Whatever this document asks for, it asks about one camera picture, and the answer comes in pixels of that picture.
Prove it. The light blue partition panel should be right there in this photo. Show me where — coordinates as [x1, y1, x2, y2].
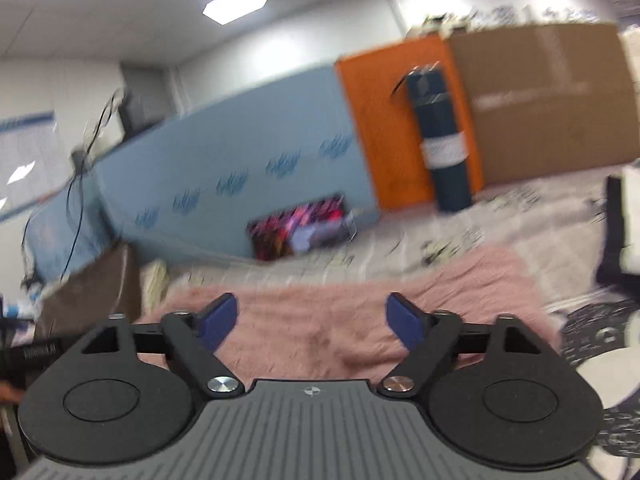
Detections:
[25, 62, 381, 281]

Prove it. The colourful picture box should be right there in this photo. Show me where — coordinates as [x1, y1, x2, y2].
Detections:
[247, 192, 351, 261]

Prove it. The square ceiling light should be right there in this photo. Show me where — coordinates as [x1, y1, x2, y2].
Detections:
[202, 0, 268, 25]

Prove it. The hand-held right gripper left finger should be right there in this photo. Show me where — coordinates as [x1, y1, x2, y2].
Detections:
[80, 294, 246, 401]

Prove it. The silver wall lettering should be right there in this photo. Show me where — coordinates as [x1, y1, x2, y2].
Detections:
[470, 4, 601, 28]

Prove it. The large brown cardboard box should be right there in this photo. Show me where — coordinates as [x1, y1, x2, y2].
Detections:
[442, 22, 640, 186]

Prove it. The pink fluffy blanket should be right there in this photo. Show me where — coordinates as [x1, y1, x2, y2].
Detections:
[135, 245, 561, 391]

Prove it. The dark blue vacuum bottle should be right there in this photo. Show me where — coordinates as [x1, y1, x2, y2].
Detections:
[392, 62, 473, 213]

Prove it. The black cable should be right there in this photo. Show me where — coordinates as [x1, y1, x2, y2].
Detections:
[22, 87, 126, 281]

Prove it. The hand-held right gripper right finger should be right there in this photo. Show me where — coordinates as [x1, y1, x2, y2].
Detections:
[377, 292, 546, 398]

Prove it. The dark printed garment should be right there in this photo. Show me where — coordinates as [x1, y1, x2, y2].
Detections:
[555, 300, 640, 458]

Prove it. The grey printed bed sheet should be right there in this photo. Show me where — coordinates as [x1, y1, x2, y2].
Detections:
[142, 165, 640, 311]

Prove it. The orange box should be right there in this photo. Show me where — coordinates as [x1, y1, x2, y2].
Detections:
[334, 35, 485, 211]

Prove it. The dark monitor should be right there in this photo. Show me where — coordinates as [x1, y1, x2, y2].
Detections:
[120, 62, 176, 133]

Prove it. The black and white cloth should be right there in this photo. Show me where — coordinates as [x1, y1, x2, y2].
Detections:
[595, 160, 640, 286]

